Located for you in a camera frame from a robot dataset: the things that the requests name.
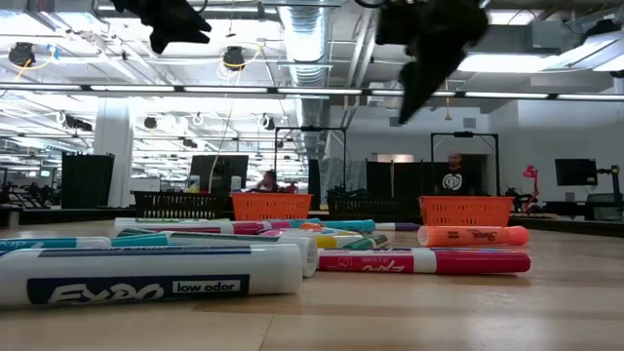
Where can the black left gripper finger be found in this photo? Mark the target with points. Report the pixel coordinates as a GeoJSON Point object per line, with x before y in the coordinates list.
{"type": "Point", "coordinates": [168, 40]}
{"type": "Point", "coordinates": [175, 17]}

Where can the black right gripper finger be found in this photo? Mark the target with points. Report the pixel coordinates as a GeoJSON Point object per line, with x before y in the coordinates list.
{"type": "Point", "coordinates": [443, 68]}
{"type": "Point", "coordinates": [412, 92]}

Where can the blue highlighter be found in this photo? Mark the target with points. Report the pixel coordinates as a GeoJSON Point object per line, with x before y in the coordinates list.
{"type": "Point", "coordinates": [348, 225]}

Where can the orange Sharpie highlighter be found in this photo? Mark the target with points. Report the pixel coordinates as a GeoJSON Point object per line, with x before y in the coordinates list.
{"type": "Point", "coordinates": [473, 235]}

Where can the white magenta Expo marker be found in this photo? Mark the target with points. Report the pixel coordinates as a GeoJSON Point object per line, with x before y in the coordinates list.
{"type": "Point", "coordinates": [170, 228]}

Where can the chunky green Expo marker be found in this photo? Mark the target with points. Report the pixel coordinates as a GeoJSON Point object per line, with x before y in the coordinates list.
{"type": "Point", "coordinates": [310, 258]}

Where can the chunky blue Expo marker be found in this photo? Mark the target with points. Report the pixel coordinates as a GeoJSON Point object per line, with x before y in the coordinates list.
{"type": "Point", "coordinates": [146, 265]}

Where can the chunky teal Expo marker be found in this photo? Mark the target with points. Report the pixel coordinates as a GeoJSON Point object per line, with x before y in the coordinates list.
{"type": "Point", "coordinates": [58, 242]}

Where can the black ceiling-hung device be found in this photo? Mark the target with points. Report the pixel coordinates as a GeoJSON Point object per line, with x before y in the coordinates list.
{"type": "Point", "coordinates": [22, 53]}
{"type": "Point", "coordinates": [234, 58]}

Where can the black curtain screen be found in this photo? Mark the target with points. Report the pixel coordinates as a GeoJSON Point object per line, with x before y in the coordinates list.
{"type": "Point", "coordinates": [400, 180]}

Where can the person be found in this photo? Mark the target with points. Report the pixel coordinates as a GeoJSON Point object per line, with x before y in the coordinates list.
{"type": "Point", "coordinates": [269, 180]}
{"type": "Point", "coordinates": [453, 178]}

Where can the overhead LED light bar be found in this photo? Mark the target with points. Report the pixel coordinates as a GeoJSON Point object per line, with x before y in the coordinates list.
{"type": "Point", "coordinates": [317, 91]}

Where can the dark green plant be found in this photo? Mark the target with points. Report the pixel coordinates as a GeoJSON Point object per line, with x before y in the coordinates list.
{"type": "Point", "coordinates": [346, 192]}

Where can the black plastic basket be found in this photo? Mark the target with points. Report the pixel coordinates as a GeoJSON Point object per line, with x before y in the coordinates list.
{"type": "Point", "coordinates": [180, 205]}
{"type": "Point", "coordinates": [370, 208]}

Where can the white building column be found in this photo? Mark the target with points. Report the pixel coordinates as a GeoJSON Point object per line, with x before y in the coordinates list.
{"type": "Point", "coordinates": [114, 156]}

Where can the orange plastic basket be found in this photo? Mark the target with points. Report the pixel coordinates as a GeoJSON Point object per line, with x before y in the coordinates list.
{"type": "Point", "coordinates": [270, 208]}
{"type": "Point", "coordinates": [465, 210]}

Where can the pink desk lamp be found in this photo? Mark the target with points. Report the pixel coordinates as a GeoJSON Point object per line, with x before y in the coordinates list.
{"type": "Point", "coordinates": [530, 171]}

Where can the purple-capped white marker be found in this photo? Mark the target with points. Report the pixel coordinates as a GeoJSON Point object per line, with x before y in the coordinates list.
{"type": "Point", "coordinates": [397, 226]}

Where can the black computer monitor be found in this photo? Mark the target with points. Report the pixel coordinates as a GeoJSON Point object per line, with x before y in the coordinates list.
{"type": "Point", "coordinates": [219, 170]}

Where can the yellow bottle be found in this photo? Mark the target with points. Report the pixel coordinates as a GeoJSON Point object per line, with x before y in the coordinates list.
{"type": "Point", "coordinates": [194, 184]}

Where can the thin green marker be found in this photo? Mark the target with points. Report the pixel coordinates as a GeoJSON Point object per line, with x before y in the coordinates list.
{"type": "Point", "coordinates": [370, 242]}

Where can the white bottle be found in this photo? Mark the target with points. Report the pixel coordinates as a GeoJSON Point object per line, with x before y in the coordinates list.
{"type": "Point", "coordinates": [236, 183]}

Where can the black partition panel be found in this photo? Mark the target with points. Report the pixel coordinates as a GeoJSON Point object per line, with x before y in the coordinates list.
{"type": "Point", "coordinates": [88, 180]}

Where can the thin yellow marker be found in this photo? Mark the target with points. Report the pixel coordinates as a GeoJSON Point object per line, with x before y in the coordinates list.
{"type": "Point", "coordinates": [336, 241]}

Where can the thin orange marker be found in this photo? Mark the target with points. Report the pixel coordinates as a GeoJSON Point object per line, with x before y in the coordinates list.
{"type": "Point", "coordinates": [312, 227]}

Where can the thin red Expo marker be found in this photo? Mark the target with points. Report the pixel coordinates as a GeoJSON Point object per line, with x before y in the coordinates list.
{"type": "Point", "coordinates": [478, 263]}

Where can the thin pink marker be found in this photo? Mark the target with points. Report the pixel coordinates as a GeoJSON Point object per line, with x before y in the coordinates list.
{"type": "Point", "coordinates": [283, 233]}

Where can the black metal rig frame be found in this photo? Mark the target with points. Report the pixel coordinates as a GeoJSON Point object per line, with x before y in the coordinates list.
{"type": "Point", "coordinates": [309, 128]}
{"type": "Point", "coordinates": [463, 134]}

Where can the silver spiral air duct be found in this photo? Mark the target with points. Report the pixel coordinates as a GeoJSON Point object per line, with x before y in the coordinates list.
{"type": "Point", "coordinates": [304, 39]}

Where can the black wall monitor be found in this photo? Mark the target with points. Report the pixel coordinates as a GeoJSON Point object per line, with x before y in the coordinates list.
{"type": "Point", "coordinates": [575, 171]}

